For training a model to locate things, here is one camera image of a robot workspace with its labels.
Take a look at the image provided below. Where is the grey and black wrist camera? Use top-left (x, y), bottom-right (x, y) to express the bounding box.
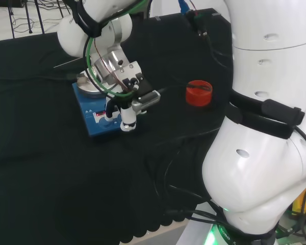
top-left (131, 89), bottom-right (161, 113)

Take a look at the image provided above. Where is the black bench cloth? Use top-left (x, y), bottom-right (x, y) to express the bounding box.
top-left (0, 7), bottom-right (233, 245)

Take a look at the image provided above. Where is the red ribbed plastic cap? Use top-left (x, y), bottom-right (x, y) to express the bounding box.
top-left (185, 80), bottom-right (213, 108)

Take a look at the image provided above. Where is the thick black power cable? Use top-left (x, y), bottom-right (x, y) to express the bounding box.
top-left (0, 72), bottom-right (77, 82)

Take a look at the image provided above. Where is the black tripod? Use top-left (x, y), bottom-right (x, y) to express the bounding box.
top-left (7, 0), bottom-right (72, 39)

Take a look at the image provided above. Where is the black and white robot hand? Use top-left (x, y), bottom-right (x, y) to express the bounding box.
top-left (105, 72), bottom-right (154, 132)

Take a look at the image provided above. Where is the thin metal probe rod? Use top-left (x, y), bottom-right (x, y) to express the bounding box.
top-left (53, 58), bottom-right (82, 69)

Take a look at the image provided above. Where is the yellow stop button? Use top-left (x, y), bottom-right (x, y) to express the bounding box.
top-left (291, 181), bottom-right (306, 218)

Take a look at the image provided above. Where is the heater with blue base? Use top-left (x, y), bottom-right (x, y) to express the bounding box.
top-left (66, 71), bottom-right (139, 140)

